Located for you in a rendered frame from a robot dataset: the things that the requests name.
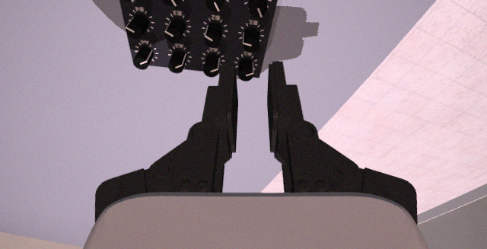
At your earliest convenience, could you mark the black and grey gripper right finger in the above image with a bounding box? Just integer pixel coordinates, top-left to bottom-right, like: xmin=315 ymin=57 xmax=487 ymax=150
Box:
xmin=267 ymin=62 xmax=418 ymax=225

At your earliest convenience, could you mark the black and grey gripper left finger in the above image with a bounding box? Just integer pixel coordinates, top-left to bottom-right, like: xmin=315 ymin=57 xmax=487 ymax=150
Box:
xmin=95 ymin=62 xmax=238 ymax=221

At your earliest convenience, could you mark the black knob box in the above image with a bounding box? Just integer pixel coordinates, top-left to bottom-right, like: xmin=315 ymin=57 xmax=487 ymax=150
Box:
xmin=119 ymin=0 xmax=278 ymax=81

